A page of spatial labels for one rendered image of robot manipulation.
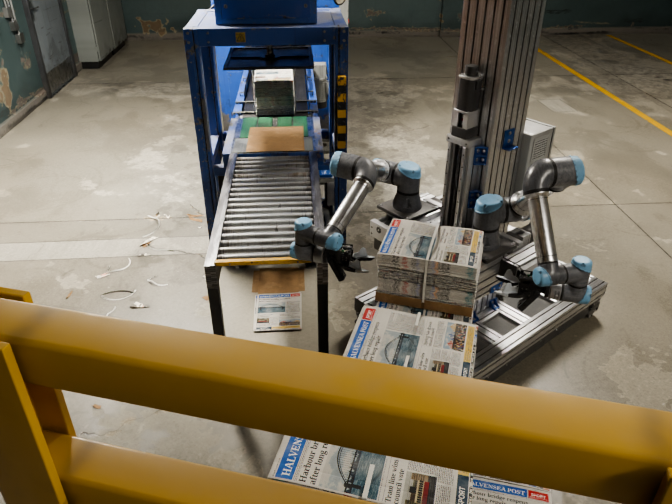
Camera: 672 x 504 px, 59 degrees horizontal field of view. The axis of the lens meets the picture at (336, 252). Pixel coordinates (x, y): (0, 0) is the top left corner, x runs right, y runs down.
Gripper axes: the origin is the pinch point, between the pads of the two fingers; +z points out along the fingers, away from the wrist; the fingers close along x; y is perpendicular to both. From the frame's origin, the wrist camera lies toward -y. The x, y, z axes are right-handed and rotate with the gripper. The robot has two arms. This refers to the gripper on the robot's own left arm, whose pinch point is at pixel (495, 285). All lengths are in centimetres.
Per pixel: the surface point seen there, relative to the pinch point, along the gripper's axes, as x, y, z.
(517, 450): 174, 97, 2
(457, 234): -0.3, 20.8, 17.7
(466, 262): 19.4, 20.6, 12.2
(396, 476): 136, 43, 16
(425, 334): 65, 20, 20
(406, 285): 21.0, 7.5, 33.3
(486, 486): 77, -26, -5
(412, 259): 21.7, 19.9, 31.6
